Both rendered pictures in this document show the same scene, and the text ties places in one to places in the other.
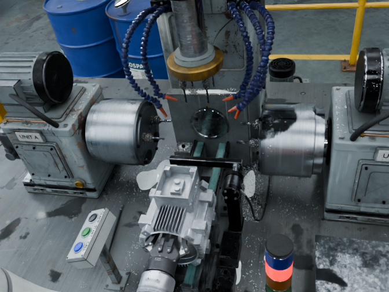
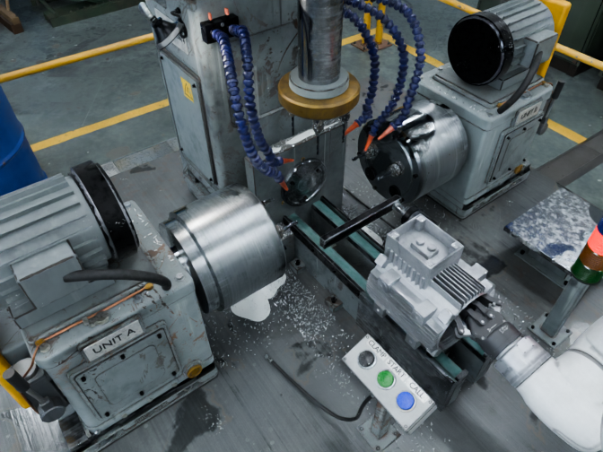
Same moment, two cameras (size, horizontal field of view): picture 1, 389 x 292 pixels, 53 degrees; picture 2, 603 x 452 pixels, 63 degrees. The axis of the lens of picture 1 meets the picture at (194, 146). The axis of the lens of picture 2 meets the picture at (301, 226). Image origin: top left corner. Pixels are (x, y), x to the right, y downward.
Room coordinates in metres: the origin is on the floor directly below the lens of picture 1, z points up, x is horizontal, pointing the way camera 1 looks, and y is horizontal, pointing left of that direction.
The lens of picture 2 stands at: (0.59, 0.78, 1.88)
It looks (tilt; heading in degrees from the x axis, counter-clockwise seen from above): 46 degrees down; 304
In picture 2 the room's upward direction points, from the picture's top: 1 degrees counter-clockwise
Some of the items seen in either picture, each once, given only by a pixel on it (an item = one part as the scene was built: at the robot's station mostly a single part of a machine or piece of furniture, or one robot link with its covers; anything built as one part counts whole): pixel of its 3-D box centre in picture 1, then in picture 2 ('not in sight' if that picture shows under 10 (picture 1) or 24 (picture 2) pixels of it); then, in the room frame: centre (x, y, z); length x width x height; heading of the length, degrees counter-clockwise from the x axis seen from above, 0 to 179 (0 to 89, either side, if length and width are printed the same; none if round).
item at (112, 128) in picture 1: (113, 131); (204, 257); (1.19, 0.30, 1.04); 0.37 x 0.25 x 0.25; 71
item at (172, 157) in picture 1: (205, 162); (362, 221); (0.96, -0.03, 1.01); 0.26 x 0.04 x 0.03; 71
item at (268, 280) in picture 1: (278, 274); (598, 253); (0.46, -0.14, 1.10); 0.06 x 0.06 x 0.04
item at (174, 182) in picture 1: (178, 189); (422, 251); (0.77, 0.07, 1.11); 0.12 x 0.11 x 0.07; 161
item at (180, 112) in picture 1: (212, 122); (291, 183); (1.22, -0.09, 0.97); 0.30 x 0.11 x 0.34; 71
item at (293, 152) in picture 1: (298, 139); (417, 147); (0.96, -0.35, 1.04); 0.41 x 0.25 x 0.25; 71
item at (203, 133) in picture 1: (208, 124); (304, 183); (1.16, -0.07, 1.02); 0.15 x 0.02 x 0.15; 71
